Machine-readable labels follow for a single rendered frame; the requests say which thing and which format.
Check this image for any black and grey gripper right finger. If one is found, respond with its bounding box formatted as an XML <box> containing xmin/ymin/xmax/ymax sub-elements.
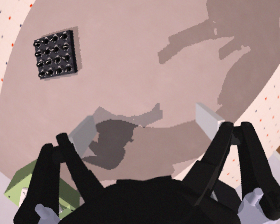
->
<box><xmin>158</xmin><ymin>102</ymin><xmax>280</xmax><ymax>224</ymax></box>

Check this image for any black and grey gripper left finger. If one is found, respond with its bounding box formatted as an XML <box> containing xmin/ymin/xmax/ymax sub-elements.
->
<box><xmin>13</xmin><ymin>115</ymin><xmax>126</xmax><ymax>224</ymax></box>

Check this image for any dark grey knob box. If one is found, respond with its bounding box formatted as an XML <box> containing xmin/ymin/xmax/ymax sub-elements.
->
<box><xmin>33</xmin><ymin>30</ymin><xmax>78</xmax><ymax>80</ymax></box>

